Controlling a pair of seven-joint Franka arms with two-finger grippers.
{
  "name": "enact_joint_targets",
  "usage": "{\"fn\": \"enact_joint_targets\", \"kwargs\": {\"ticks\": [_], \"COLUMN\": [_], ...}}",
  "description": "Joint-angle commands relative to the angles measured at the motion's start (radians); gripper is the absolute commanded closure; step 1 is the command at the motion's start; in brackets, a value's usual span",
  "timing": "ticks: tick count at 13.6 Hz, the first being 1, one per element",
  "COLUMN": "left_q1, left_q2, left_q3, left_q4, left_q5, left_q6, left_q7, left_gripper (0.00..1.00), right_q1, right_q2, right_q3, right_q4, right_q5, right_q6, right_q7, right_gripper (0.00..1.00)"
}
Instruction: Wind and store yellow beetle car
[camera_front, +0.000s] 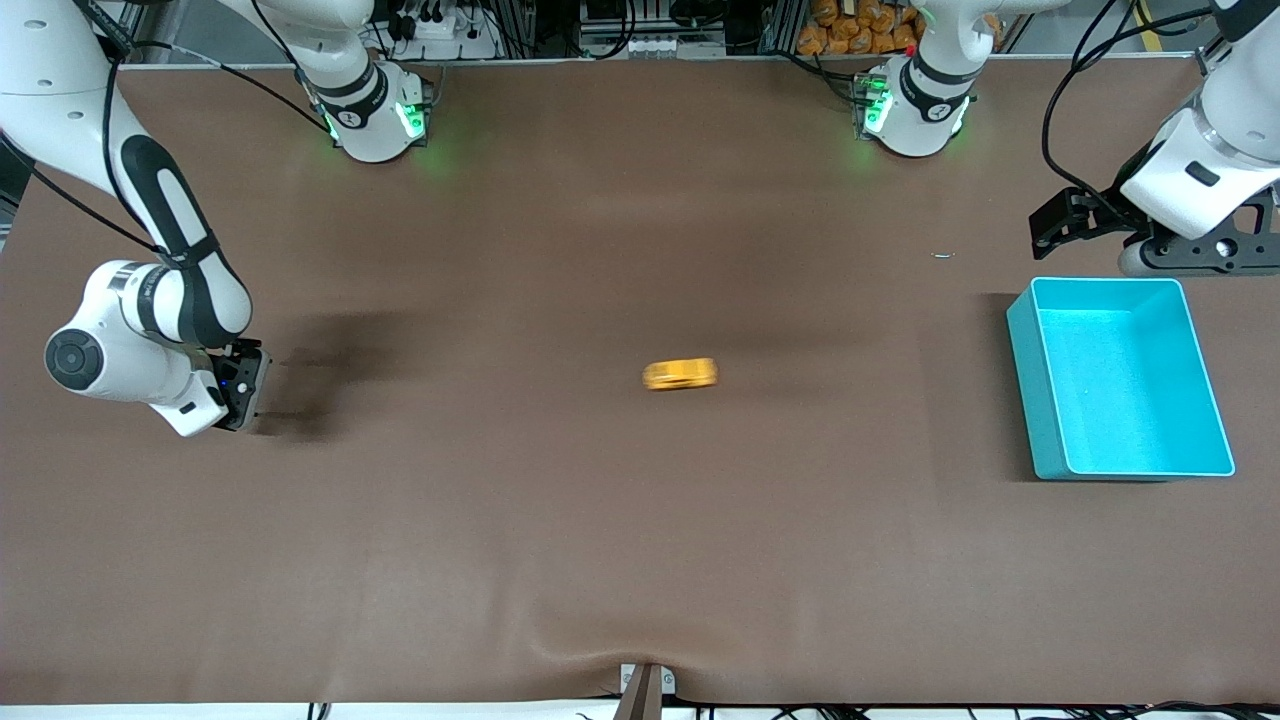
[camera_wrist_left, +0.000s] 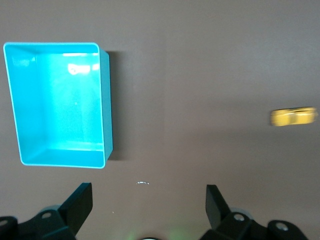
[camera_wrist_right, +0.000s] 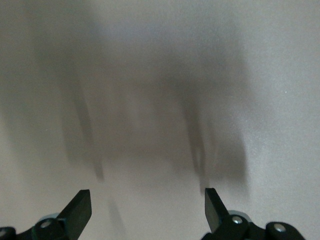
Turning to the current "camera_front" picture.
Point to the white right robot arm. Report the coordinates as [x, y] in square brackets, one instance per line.
[130, 350]

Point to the teal plastic bin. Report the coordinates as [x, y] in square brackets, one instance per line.
[1130, 390]

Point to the long white socket strip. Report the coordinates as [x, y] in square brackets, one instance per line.
[655, 46]

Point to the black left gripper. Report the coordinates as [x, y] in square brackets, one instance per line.
[1104, 211]

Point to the pile of orange packets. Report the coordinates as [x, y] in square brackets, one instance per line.
[860, 28]

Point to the small metal clamp bracket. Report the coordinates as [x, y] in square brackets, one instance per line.
[666, 682]

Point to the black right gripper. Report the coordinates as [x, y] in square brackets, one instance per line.
[243, 378]

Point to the yellow beetle toy car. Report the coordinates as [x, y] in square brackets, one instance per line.
[680, 374]

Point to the brown table mat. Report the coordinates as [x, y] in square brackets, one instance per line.
[640, 500]

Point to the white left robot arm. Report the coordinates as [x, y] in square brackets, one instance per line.
[925, 100]

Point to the white power strip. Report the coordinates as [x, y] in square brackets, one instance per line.
[445, 35]

